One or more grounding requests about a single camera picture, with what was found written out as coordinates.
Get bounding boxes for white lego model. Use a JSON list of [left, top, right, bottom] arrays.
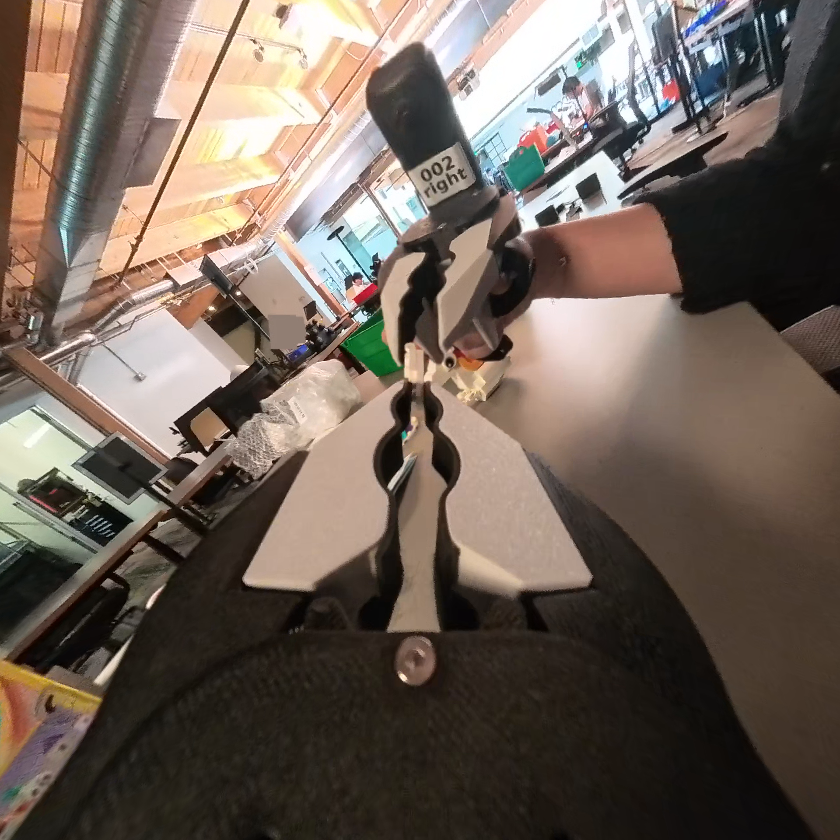
[[449, 346, 514, 403]]

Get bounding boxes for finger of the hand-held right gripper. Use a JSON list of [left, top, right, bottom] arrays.
[[379, 251, 426, 368], [420, 218, 505, 367]]

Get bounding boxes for white table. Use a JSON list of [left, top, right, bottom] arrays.
[[518, 151, 624, 227]]

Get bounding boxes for yellow lego set box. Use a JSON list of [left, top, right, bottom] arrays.
[[0, 659, 102, 840]]

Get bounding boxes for grey office chair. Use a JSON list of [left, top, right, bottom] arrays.
[[780, 305, 840, 395]]

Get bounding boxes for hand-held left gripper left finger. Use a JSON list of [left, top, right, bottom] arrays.
[[241, 384, 409, 595]]

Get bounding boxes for clear bubble wrap bag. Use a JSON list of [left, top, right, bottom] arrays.
[[235, 361, 363, 480]]

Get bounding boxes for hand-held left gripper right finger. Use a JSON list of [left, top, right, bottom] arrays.
[[422, 384, 593, 597]]

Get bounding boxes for green plastic bin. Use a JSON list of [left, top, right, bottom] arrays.
[[340, 307, 403, 377]]

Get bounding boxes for green tote bag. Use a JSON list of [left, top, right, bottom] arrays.
[[502, 144, 547, 193]]

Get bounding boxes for person's right hand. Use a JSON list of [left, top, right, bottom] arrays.
[[456, 226, 567, 361]]

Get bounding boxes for metal ventilation duct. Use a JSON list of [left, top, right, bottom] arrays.
[[31, 0, 188, 329]]

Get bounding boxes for person's right forearm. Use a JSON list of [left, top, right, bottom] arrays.
[[558, 151, 840, 332]]

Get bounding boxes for grey-framed monitor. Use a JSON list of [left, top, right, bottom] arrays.
[[71, 432, 169, 505]]

